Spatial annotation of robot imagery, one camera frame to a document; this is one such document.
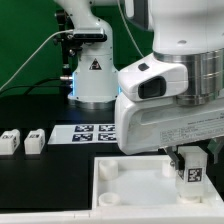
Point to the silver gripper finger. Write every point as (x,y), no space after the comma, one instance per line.
(174,157)
(214,147)

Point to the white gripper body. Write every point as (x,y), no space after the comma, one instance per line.
(150,125)

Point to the white square tabletop part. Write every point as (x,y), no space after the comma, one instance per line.
(134,181)

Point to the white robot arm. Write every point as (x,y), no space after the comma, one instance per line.
(188,32)

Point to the white marker plate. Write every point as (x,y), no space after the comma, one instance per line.
(83,134)

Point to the black camera stand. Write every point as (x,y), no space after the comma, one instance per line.
(64,22)

